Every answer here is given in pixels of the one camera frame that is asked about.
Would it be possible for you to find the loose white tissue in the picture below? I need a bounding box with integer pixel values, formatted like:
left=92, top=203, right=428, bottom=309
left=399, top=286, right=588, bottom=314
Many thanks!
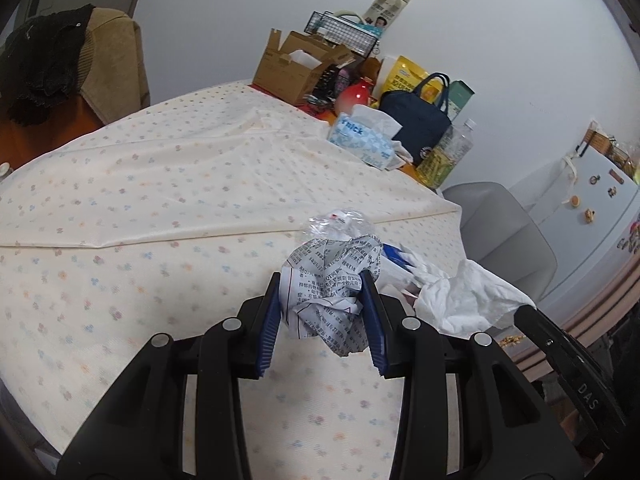
left=391, top=136, right=417, bottom=167

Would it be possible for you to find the white hanging cloth bag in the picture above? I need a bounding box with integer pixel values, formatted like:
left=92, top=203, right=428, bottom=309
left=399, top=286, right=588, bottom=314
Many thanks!
left=561, top=155, right=583, bottom=206

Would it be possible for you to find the floral cream tablecloth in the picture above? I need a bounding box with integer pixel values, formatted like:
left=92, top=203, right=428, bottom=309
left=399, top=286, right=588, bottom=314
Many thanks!
left=0, top=80, right=463, bottom=480

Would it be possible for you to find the brown basket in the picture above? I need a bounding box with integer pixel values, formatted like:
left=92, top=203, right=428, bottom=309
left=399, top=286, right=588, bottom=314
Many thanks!
left=580, top=127, right=615, bottom=157

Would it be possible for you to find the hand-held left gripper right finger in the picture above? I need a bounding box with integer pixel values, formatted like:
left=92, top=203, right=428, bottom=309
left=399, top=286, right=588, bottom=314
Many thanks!
left=359, top=270, right=586, bottom=480

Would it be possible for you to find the red round container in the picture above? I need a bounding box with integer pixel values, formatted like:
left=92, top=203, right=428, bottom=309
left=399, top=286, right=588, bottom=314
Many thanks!
left=335, top=76, right=376, bottom=116

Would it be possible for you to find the green box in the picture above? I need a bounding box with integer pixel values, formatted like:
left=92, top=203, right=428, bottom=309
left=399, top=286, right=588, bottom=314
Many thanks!
left=445, top=80, right=475, bottom=121

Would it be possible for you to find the printed paper bag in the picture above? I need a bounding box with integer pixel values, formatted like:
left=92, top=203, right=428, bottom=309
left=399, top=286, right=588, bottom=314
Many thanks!
left=360, top=0, right=415, bottom=36

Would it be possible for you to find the tan upholstered chair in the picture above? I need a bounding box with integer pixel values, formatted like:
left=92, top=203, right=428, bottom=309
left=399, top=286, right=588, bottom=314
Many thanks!
left=70, top=7, right=151, bottom=126

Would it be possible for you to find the open cardboard box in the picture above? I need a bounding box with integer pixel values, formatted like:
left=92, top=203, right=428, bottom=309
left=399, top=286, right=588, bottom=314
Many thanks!
left=252, top=28, right=351, bottom=107

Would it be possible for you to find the cooking oil bottle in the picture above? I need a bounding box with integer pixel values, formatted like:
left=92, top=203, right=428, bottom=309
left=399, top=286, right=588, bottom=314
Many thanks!
left=416, top=119, right=476, bottom=191

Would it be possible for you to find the navy tote bag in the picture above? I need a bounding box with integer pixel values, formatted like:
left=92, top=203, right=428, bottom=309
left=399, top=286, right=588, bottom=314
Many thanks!
left=378, top=72, right=453, bottom=166

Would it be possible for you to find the cluster of colourful magnets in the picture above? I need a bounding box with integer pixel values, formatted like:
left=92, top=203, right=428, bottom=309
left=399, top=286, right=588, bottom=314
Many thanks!
left=617, top=220, right=640, bottom=256

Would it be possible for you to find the white tissue paper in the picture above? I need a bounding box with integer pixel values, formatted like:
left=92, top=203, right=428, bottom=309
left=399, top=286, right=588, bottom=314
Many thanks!
left=412, top=259, right=537, bottom=336

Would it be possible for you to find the white fridge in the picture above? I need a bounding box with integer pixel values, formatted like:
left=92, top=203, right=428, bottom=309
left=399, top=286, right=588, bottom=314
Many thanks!
left=520, top=130, right=640, bottom=321

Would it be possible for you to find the black cloth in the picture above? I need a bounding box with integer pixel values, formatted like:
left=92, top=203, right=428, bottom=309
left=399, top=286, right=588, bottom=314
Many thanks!
left=2, top=4, right=96, bottom=126

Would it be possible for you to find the blue patterned tissue pack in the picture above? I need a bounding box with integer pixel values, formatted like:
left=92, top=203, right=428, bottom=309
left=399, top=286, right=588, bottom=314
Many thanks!
left=327, top=105, right=406, bottom=171

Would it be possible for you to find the printed paper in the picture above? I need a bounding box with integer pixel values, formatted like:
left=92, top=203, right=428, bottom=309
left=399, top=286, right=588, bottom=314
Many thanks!
left=280, top=235, right=383, bottom=358

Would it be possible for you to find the black wire basket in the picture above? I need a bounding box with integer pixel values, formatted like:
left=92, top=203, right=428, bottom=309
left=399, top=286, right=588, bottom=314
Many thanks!
left=305, top=11, right=383, bottom=56

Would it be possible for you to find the crushed clear plastic bottle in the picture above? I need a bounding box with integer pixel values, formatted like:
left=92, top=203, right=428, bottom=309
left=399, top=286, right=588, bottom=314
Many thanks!
left=302, top=208, right=376, bottom=248

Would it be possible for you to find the grey chair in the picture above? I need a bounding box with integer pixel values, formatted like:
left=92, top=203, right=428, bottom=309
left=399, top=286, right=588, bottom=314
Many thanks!
left=442, top=182, right=558, bottom=321

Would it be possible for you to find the blue and white packet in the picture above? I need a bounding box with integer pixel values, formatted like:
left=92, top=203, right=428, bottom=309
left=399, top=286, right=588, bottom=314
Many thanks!
left=377, top=242, right=441, bottom=301

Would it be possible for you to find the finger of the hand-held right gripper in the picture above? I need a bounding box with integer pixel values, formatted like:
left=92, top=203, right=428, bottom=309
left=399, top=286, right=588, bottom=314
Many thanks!
left=514, top=304, right=571, bottom=361

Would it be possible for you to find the pink curtain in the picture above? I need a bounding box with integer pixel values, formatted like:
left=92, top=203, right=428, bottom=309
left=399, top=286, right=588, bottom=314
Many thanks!
left=500, top=255, right=640, bottom=376

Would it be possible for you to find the yellow snack bag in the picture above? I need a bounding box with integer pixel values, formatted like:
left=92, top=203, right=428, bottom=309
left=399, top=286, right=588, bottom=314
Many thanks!
left=382, top=55, right=441, bottom=106

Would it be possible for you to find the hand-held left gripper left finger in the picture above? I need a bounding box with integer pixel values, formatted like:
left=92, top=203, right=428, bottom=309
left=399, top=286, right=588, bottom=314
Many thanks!
left=56, top=271, right=283, bottom=480

